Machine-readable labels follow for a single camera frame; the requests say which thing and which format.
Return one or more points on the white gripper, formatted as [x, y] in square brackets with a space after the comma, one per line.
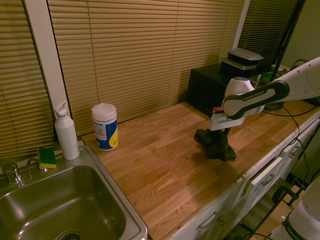
[225, 122]

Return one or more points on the black cloth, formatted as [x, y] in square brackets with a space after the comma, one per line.
[217, 146]

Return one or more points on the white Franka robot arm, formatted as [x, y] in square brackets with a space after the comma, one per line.
[300, 75]

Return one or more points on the black steel microwave oven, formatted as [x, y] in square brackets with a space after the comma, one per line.
[207, 87]

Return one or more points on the white open drawer front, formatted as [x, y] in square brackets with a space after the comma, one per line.
[266, 178]

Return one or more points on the black lidded food container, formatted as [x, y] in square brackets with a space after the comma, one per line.
[236, 68]

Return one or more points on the grey lidded food container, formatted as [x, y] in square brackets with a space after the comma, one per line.
[243, 56]

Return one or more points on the green black clamp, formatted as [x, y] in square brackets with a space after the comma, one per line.
[287, 193]

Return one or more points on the round metal cabinet knob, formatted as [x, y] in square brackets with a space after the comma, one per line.
[221, 222]

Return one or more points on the dark narrow window blind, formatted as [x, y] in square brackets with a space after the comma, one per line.
[267, 32]

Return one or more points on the black tripod pole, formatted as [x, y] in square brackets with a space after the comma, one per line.
[287, 37]

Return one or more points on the wide beige window blind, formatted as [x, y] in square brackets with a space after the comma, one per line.
[140, 62]

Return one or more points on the disinfecting wipes canister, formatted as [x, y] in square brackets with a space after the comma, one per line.
[105, 127]

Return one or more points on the white metal water bottle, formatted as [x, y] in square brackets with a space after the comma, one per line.
[66, 135]

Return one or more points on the green yellow sponge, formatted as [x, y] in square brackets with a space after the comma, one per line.
[47, 158]

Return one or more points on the stainless steel sink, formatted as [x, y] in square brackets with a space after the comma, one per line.
[57, 200]

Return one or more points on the chrome sink faucet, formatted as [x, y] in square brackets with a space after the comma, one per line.
[11, 173]

